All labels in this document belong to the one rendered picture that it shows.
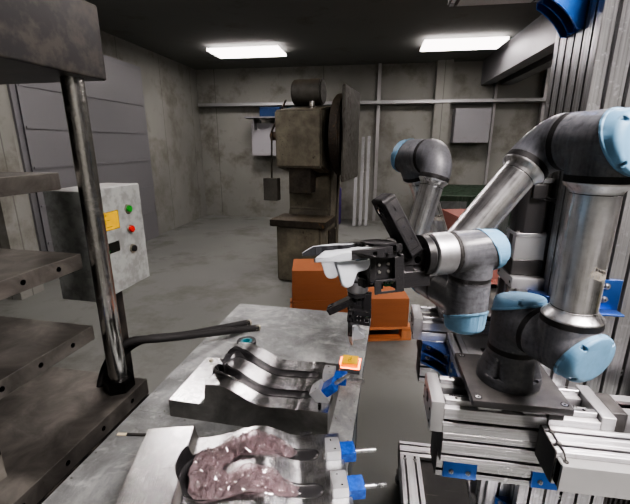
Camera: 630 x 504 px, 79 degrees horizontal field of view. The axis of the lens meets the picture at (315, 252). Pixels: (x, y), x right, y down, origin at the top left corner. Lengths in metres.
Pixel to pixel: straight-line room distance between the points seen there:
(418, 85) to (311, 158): 4.74
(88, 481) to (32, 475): 0.17
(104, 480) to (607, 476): 1.17
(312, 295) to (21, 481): 2.30
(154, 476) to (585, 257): 1.01
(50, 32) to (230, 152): 8.08
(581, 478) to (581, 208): 0.59
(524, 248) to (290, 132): 3.52
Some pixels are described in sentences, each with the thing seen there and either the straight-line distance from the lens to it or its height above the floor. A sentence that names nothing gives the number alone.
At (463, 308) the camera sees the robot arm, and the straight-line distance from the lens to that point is 0.75.
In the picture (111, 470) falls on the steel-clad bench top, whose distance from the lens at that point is 1.27.
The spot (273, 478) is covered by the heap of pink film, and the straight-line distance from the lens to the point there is 1.01.
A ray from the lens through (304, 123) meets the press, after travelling 4.41.
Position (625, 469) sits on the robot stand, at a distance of 1.16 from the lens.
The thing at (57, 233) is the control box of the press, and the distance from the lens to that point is 1.63.
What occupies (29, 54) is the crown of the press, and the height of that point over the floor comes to 1.83.
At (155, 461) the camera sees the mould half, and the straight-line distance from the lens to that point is 1.09.
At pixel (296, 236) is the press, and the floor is 0.59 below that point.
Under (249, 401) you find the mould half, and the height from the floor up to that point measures 0.89.
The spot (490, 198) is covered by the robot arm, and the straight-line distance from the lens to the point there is 0.89.
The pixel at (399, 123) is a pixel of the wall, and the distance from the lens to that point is 8.66.
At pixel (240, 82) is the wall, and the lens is 9.22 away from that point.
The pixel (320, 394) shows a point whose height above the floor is 0.92.
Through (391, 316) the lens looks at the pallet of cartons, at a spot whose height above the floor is 0.22.
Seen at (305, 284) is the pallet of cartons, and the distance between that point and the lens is 3.15.
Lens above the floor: 1.62
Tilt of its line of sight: 16 degrees down
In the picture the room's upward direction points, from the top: straight up
